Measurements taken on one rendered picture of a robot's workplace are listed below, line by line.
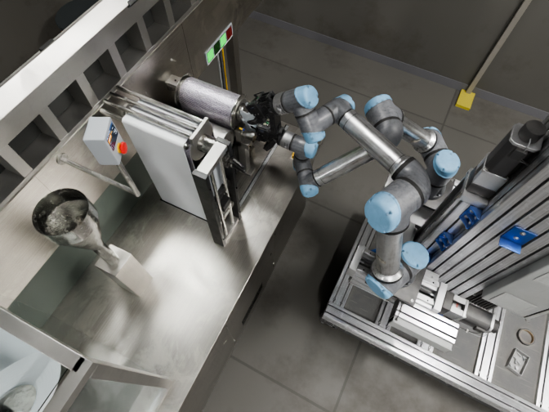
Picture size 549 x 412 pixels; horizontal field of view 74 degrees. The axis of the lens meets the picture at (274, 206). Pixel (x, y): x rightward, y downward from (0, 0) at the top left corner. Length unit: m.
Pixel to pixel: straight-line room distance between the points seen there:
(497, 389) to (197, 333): 1.64
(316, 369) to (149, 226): 1.32
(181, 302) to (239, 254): 0.30
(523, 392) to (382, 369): 0.72
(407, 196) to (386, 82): 2.57
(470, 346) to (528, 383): 0.33
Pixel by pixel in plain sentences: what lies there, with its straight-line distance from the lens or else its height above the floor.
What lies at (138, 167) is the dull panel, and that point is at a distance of 1.67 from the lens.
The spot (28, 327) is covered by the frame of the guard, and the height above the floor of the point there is 1.60.
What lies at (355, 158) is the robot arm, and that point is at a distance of 1.50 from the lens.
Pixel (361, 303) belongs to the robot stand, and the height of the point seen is 0.21.
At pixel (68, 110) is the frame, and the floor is 1.46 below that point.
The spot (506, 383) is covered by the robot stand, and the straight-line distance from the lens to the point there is 2.51.
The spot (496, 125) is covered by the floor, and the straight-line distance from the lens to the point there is 3.69.
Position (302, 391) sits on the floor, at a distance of 2.38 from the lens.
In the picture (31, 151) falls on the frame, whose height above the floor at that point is 1.46.
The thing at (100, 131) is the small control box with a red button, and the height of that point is 1.71.
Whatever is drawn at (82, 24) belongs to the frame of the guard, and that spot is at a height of 1.98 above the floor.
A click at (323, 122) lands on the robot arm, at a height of 1.41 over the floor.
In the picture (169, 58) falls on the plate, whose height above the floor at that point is 1.36.
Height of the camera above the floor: 2.37
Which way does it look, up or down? 62 degrees down
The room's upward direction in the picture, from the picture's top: 2 degrees clockwise
